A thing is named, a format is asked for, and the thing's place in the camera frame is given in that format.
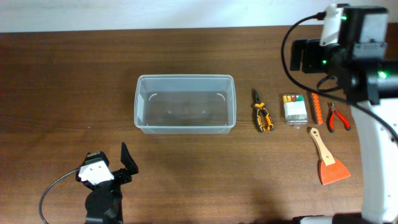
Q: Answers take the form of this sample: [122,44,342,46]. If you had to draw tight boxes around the orange bit holder strip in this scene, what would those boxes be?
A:
[311,93,323,124]

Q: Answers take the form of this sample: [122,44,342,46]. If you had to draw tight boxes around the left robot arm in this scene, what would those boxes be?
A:
[76,143,139,224]

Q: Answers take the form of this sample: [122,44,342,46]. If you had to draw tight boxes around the orange black long-nose pliers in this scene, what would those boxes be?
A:
[253,89,274,133]

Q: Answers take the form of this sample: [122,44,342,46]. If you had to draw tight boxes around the red handled side cutters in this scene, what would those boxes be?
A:
[326,102,351,134]

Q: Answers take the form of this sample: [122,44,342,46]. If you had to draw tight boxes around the orange scraper wooden handle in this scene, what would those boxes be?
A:
[309,128,351,185]

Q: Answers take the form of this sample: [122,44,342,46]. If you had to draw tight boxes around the clear plastic container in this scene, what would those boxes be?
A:
[134,74,237,134]

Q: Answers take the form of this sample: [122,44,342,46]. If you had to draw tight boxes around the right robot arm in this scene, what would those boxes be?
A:
[282,4,397,223]

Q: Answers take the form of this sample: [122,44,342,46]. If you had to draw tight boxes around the screwdriver set clear pack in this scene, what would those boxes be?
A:
[282,94,308,125]

